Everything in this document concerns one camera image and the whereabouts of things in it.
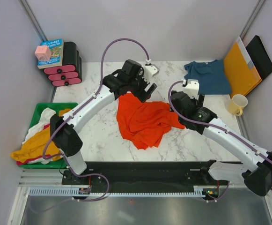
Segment orange t shirt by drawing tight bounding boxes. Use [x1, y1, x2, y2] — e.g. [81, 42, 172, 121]
[117, 93, 185, 150]

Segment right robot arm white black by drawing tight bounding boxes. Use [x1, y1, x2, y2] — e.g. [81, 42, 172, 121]
[169, 91, 272, 196]

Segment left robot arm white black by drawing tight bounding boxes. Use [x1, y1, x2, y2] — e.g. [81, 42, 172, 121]
[50, 60, 159, 184]

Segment blue folded t shirt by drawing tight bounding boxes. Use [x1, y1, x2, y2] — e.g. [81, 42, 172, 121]
[184, 60, 232, 95]

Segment yellow mug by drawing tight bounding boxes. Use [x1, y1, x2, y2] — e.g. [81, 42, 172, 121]
[227, 94, 248, 116]

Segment orange folder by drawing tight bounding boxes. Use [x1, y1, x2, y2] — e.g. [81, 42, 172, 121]
[223, 37, 262, 97]

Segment black flat box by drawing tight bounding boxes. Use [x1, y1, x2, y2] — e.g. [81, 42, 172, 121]
[246, 35, 272, 80]

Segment blue paperback book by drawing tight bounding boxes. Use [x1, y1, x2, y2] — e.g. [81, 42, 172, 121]
[37, 39, 64, 69]

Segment pink cube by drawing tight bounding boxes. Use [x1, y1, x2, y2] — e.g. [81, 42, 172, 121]
[35, 45, 51, 61]

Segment green plastic bin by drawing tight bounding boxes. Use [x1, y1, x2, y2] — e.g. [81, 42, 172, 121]
[16, 102, 78, 169]

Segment yellow t shirt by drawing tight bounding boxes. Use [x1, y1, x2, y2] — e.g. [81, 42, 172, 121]
[11, 107, 72, 162]

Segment pink t shirt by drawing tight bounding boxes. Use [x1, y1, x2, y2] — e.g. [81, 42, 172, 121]
[11, 124, 50, 165]

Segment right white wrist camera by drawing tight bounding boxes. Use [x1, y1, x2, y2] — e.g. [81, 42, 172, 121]
[182, 79, 199, 98]

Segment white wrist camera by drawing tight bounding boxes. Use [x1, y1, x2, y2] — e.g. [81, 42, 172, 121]
[143, 60, 160, 83]
[182, 79, 199, 98]

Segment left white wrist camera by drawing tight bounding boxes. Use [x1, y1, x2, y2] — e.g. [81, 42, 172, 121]
[143, 60, 160, 83]

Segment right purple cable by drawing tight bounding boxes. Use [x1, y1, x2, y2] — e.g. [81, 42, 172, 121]
[168, 80, 272, 203]

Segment purple cable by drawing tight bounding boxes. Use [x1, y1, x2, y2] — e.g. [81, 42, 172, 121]
[29, 37, 150, 213]
[168, 80, 272, 203]

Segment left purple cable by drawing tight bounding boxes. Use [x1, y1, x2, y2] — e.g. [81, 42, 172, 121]
[29, 37, 150, 213]

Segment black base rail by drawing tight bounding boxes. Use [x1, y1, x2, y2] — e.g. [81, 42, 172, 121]
[62, 162, 227, 192]

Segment white cable duct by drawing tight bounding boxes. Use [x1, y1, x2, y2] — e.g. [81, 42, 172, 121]
[29, 187, 206, 197]

